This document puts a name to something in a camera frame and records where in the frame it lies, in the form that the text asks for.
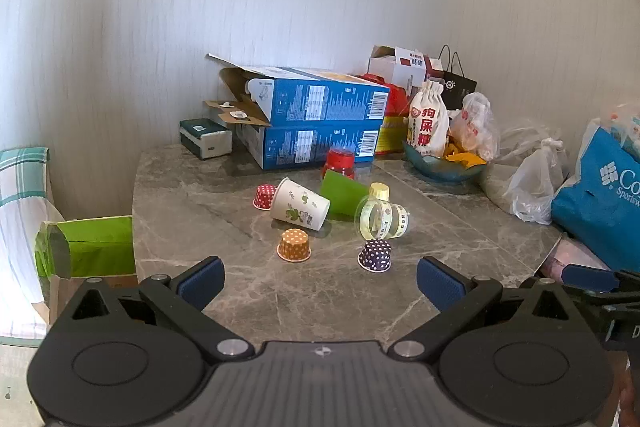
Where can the small yellow cup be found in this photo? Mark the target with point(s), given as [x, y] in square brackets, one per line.
[379, 191]

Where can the white paper cup green print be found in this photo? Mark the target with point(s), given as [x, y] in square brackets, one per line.
[299, 206]

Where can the green tissue box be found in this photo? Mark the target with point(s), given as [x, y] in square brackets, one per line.
[204, 138]

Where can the plaid cloth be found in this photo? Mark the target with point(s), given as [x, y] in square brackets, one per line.
[20, 187]

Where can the yellow and red box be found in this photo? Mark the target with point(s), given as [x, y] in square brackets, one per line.
[392, 134]

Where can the blue glass bowl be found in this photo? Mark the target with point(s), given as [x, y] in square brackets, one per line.
[442, 169]

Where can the purple polka dot baking cup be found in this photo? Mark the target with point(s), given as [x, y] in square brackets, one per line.
[376, 256]

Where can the white plastic bag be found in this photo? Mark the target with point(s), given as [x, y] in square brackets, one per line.
[532, 184]

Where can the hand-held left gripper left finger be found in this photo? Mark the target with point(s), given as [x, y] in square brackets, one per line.
[201, 283]

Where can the blue cardboard box open flap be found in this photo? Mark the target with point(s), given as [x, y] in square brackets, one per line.
[320, 99]

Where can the black paper bag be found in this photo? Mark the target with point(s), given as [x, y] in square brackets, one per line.
[459, 88]

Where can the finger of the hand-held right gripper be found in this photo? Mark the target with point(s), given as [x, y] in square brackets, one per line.
[589, 277]

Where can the red plastic cup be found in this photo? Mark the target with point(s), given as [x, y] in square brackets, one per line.
[340, 161]

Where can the blue cardboard box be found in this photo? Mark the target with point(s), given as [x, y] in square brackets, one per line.
[310, 144]

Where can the blue shopping bag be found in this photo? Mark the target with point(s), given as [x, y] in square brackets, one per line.
[595, 207]

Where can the clear plastic bag with food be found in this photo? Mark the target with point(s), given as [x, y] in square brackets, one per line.
[475, 127]

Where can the red polka dot baking cup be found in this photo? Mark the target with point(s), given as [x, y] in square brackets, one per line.
[263, 197]

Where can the green paper box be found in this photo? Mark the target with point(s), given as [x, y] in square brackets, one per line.
[90, 247]

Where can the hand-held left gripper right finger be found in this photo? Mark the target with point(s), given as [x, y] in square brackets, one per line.
[441, 283]

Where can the orange polka dot baking cup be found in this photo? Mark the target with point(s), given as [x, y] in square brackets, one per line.
[294, 246]

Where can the orange snack pieces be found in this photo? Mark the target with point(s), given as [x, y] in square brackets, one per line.
[465, 157]

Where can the pink packet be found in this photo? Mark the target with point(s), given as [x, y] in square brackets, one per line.
[570, 257]

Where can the white and red carton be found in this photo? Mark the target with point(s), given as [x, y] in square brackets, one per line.
[400, 66]

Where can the clear plastic cup printed band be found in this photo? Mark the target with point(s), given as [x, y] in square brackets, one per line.
[382, 219]

